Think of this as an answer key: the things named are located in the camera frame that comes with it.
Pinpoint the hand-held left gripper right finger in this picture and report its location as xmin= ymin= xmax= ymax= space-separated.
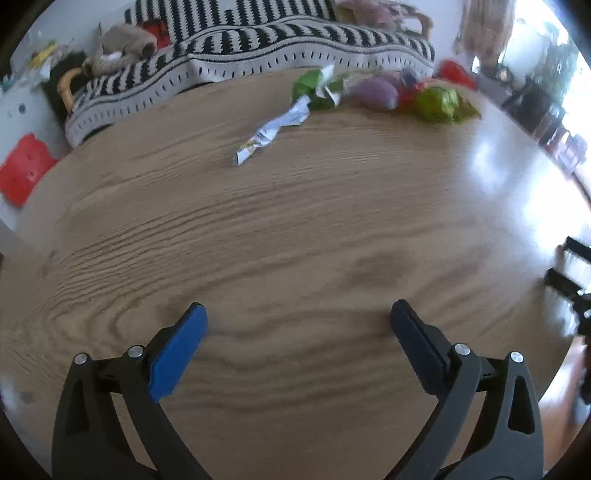
xmin=390 ymin=299 xmax=544 ymax=480

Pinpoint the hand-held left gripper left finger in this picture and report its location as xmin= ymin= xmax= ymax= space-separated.
xmin=52 ymin=302 xmax=209 ymax=480

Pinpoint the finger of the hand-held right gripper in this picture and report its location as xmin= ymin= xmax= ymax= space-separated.
xmin=564 ymin=236 xmax=591 ymax=265
xmin=544 ymin=268 xmax=583 ymax=298

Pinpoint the black wooden chair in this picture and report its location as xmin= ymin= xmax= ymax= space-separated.
xmin=501 ymin=76 xmax=568 ymax=148

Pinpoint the yellow-green snack wrapper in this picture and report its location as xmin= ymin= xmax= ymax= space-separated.
xmin=412 ymin=85 xmax=482 ymax=124

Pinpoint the small red wrapper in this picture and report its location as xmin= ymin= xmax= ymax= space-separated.
xmin=396 ymin=83 xmax=426 ymax=112

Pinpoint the floral curtain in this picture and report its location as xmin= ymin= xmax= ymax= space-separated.
xmin=455 ymin=0 xmax=515 ymax=70

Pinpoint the white long wrapper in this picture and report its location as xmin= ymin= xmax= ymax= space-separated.
xmin=232 ymin=98 xmax=309 ymax=166

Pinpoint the purple crumpled bag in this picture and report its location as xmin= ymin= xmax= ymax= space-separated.
xmin=345 ymin=76 xmax=400 ymax=110

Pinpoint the green white long package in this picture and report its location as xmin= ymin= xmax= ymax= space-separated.
xmin=292 ymin=65 xmax=347 ymax=112

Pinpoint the brown plush toy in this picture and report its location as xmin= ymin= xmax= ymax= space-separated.
xmin=83 ymin=24 xmax=158 ymax=77

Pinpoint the black white striped sofa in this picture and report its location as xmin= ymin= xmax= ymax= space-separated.
xmin=65 ymin=0 xmax=437 ymax=147

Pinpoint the pink patterned pillow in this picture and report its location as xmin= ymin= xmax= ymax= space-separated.
xmin=332 ymin=0 xmax=416 ymax=26

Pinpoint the red plush cushion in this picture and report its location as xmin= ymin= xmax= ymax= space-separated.
xmin=141 ymin=21 xmax=171 ymax=49

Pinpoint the yellow green toy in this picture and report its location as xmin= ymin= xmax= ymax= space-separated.
xmin=28 ymin=44 xmax=58 ymax=70

